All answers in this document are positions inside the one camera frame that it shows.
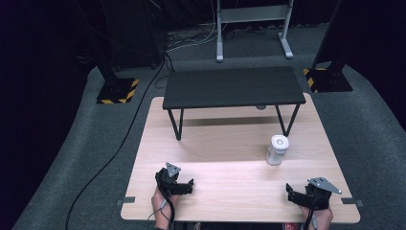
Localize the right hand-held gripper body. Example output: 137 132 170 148
304 176 343 212

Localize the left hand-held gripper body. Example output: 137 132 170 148
154 162 185 197

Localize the person's right hand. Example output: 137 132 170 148
298 204 334 230

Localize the white plastic bottle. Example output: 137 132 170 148
265 134 290 167

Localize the black stand with striped base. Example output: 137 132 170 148
76 0 140 105
303 0 354 94

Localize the black desk shelf riser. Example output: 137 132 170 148
162 65 306 142

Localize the white metal stand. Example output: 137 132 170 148
215 0 295 63

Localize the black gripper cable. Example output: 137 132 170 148
162 186 176 224
304 207 316 230

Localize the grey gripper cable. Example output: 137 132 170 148
147 198 169 222

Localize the grey table edge bracket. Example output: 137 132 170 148
340 197 364 208
116 196 136 207

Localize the long black floor cable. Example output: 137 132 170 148
64 51 176 230

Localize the bundle of floor cables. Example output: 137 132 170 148
165 18 282 54

